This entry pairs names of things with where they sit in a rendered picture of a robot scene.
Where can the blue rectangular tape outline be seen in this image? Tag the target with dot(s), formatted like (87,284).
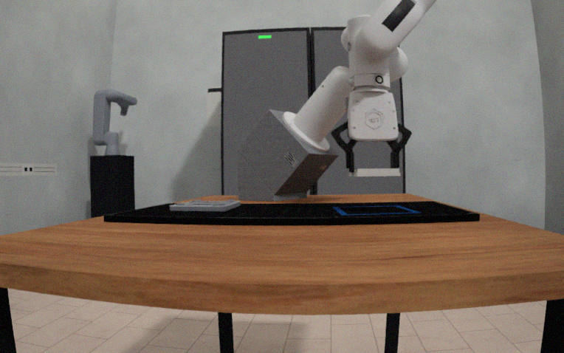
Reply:
(343,213)

